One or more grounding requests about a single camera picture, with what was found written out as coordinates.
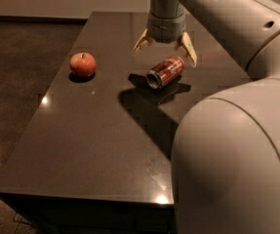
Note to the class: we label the dark table cabinet base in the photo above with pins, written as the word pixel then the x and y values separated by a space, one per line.
pixel 64 215

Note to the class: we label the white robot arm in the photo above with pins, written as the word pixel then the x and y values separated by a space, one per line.
pixel 226 151

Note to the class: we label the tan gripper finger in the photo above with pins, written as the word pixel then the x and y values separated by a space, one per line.
pixel 185 47
pixel 144 41

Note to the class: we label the red coke can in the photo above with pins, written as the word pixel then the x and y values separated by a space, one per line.
pixel 165 72

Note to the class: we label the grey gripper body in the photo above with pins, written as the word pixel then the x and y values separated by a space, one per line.
pixel 165 29

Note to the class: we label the red apple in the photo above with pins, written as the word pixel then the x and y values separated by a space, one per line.
pixel 83 65

